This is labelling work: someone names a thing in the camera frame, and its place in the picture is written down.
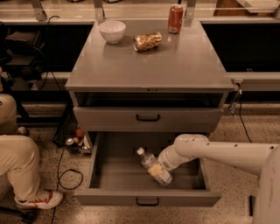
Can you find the black power adapter box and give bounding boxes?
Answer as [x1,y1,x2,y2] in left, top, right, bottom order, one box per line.
[248,195,256,216]

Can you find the black adapter cable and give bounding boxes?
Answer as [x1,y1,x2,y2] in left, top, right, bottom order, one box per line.
[238,95,253,144]

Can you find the black floor cable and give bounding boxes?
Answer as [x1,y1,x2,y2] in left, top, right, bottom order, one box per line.
[51,145,85,224]

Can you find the closed grey upper drawer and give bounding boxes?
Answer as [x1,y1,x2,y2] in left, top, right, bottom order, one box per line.
[73,107,223,133]

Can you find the white and red sneaker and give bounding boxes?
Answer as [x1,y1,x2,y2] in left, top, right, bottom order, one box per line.
[15,190,64,210]

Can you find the grey drawer cabinet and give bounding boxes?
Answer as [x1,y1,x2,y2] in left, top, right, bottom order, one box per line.
[66,20,234,143]

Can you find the orange soda can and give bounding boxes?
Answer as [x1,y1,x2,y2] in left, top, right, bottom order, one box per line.
[168,4,184,34]

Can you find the open grey lower drawer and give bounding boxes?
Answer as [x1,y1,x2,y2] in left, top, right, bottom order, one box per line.
[74,132,221,207]

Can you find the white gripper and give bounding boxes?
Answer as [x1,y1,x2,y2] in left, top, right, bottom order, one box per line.
[148,145,187,177]

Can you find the person leg beige trousers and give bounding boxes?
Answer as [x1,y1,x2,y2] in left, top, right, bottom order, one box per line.
[0,93,40,202]

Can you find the black equipment on left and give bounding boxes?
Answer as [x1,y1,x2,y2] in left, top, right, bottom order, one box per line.
[0,24,47,82]

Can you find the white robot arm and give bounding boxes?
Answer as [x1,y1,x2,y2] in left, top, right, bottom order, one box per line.
[158,134,280,224]

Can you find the black mesh basket with items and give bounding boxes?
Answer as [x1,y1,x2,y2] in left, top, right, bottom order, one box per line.
[52,104,92,155]

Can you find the clear plastic water bottle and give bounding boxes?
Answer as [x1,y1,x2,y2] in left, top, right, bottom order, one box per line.
[136,147,172,186]

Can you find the white ceramic bowl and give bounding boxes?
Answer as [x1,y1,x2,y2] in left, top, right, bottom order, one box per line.
[98,21,126,44]

